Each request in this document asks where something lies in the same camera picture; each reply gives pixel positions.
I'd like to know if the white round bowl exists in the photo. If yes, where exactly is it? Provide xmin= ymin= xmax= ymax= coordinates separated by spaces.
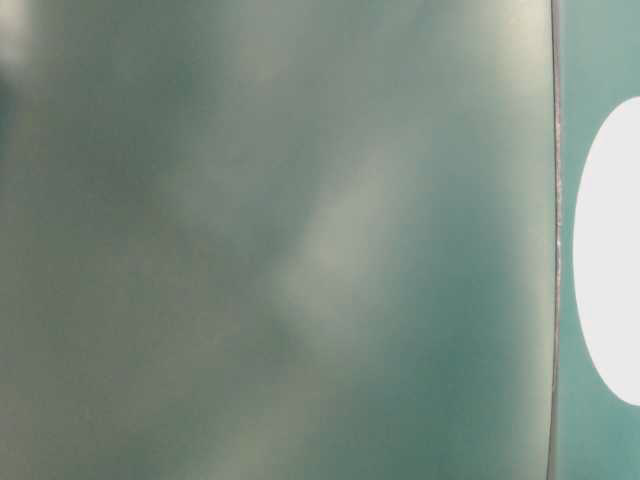
xmin=572 ymin=98 xmax=639 ymax=405

